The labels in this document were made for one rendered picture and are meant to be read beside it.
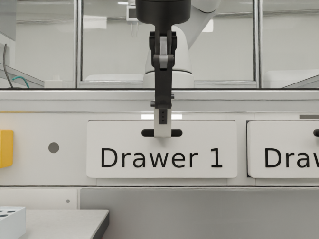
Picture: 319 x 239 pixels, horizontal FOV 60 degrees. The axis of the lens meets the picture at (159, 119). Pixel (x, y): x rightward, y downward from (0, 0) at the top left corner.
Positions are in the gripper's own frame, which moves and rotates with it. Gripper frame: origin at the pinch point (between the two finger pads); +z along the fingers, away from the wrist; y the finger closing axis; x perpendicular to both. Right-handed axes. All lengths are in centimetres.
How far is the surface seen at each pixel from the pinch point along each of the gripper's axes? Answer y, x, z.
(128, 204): -2.9, 6.6, 18.0
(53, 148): 3.3, 21.7, 9.0
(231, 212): -3.8, -13.7, 19.4
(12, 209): -13.4, 21.6, 6.8
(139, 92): 9.6, 4.6, -0.3
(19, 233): -16.0, 20.0, 8.5
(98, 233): -12.8, 10.1, 13.1
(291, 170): -0.3, -24.7, 11.3
